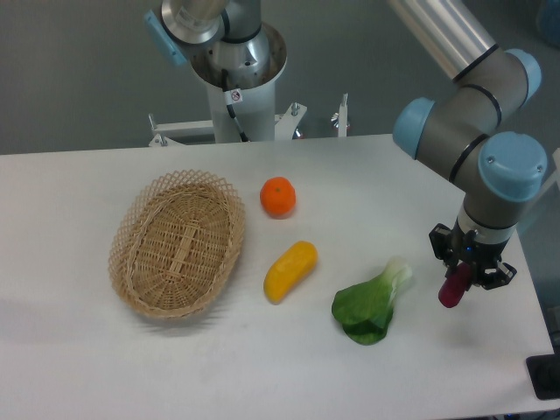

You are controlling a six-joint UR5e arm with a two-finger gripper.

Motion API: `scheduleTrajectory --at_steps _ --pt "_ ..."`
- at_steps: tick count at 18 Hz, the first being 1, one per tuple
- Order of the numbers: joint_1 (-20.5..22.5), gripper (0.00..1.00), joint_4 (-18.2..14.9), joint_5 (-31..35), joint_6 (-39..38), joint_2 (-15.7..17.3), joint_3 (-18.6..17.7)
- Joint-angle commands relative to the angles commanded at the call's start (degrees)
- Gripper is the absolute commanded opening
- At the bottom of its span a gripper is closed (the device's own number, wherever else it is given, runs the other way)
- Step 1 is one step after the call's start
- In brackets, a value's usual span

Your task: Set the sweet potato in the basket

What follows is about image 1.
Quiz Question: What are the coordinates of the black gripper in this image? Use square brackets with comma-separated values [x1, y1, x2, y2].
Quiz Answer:
[429, 218, 517, 290]

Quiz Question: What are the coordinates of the purple red sweet potato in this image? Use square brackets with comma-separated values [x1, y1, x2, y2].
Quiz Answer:
[438, 262, 471, 308]

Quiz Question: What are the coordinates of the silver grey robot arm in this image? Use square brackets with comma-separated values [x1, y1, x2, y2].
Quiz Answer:
[143, 1, 547, 306]

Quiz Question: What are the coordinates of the oval woven wicker basket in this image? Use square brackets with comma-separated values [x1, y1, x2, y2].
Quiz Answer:
[108, 170, 245, 319]

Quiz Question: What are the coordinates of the green bok choy toy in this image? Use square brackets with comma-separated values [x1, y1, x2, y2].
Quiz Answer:
[331, 256, 412, 346]

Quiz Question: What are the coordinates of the black device at table edge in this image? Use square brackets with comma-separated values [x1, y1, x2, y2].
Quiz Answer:
[526, 353, 559, 401]

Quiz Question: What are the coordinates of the yellow mango toy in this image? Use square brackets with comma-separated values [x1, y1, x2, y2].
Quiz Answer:
[263, 241, 319, 305]

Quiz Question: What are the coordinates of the orange mandarin fruit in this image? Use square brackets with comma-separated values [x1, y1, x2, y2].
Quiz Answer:
[259, 177, 297, 218]

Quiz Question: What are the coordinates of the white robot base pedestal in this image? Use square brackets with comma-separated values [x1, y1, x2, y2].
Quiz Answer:
[192, 23, 287, 118]

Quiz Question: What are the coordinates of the black base cable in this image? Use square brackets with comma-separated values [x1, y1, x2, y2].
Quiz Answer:
[220, 69, 249, 144]

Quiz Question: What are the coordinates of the white metal mounting frame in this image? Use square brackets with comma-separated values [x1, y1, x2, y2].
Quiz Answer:
[147, 93, 351, 147]

